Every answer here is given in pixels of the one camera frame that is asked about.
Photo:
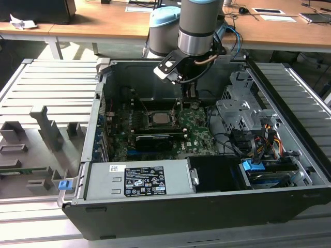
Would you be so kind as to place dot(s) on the silver square CPU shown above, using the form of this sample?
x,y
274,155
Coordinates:
x,y
159,118

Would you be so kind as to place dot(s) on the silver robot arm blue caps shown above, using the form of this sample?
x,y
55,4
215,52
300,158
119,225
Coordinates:
x,y
199,31

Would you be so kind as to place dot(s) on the black RAM slot bank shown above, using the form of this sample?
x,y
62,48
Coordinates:
x,y
157,106
157,131

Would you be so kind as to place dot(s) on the CPU socket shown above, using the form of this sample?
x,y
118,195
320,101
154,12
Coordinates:
x,y
171,124

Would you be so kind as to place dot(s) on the silver coin cell battery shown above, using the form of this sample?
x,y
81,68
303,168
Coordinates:
x,y
195,105

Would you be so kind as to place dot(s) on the pale blue teach pendant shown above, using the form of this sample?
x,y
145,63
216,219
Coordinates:
x,y
221,31

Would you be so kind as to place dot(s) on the silver metal disk cage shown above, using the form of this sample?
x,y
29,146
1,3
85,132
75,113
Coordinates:
x,y
232,108

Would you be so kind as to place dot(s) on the green motherboard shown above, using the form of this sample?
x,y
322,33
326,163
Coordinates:
x,y
199,139

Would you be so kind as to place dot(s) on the black graphics card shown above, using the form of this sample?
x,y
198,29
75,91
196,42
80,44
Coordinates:
x,y
155,143

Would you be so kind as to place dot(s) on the white framed desk hatch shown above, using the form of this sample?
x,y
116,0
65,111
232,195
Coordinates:
x,y
269,11
137,9

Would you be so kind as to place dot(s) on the black computer mouse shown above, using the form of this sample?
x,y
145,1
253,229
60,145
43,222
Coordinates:
x,y
243,10

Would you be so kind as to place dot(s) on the wooden office desk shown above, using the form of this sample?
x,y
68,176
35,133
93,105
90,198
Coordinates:
x,y
23,32
103,23

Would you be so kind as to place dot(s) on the white paper sheet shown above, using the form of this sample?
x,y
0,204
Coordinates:
x,y
278,18

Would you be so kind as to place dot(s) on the silver bay latch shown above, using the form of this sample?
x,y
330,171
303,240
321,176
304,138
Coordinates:
x,y
194,177

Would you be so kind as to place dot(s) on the blue disk carrier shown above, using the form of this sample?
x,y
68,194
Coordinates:
x,y
253,166

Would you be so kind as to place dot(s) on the black power supply label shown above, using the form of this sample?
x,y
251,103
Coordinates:
x,y
144,180

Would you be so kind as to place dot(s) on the white code sticker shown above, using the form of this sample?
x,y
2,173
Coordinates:
x,y
117,168

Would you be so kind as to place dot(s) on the black disk drive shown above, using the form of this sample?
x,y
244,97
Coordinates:
x,y
271,177

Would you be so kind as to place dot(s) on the grey notebook on desk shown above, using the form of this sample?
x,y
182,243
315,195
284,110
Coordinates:
x,y
315,17

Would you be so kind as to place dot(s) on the grey power supply unit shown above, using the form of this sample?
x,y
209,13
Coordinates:
x,y
103,180

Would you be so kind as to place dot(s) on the black open PC case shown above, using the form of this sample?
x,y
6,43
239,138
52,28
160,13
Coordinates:
x,y
181,217

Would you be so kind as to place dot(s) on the black box on desk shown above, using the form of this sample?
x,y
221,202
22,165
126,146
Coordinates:
x,y
38,10

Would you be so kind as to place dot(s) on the blue plastic case latch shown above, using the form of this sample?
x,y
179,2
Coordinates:
x,y
66,185

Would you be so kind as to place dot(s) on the grey parts rack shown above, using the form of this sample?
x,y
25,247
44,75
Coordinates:
x,y
38,155

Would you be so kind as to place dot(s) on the crumpled white paper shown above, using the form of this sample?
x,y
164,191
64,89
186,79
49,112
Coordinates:
x,y
23,22

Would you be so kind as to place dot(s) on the green RAM stick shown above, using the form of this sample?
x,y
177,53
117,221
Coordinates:
x,y
23,170

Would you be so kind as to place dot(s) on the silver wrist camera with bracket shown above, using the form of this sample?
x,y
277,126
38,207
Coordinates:
x,y
165,68

